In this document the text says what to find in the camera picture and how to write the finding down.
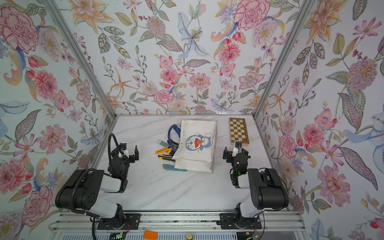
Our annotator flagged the yellow black utility knife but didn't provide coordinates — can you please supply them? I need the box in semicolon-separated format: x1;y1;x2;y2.
158;155;176;162

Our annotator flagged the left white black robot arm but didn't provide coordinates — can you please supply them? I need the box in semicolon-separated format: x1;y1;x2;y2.
55;144;139;230

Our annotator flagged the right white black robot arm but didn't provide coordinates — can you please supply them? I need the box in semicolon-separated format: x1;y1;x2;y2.
218;147;289;231

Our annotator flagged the orange plastic block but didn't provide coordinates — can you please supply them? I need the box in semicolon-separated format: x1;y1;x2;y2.
143;230;159;240

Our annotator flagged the wooden chessboard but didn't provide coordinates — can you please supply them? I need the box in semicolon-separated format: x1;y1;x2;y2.
229;118;250;146

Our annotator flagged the white canvas cartoon pouch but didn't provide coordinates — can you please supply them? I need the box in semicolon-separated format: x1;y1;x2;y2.
167;120;218;174

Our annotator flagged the grey blue utility knife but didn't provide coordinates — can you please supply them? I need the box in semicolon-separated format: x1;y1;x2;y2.
157;140;170;147

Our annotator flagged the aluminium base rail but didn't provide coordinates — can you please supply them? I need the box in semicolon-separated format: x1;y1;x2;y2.
48;210;305;233

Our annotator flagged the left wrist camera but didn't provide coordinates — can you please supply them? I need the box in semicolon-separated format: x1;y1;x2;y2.
119;143;129;158

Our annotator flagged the teal utility knife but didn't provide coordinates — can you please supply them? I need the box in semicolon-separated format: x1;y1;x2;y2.
163;164;187;172

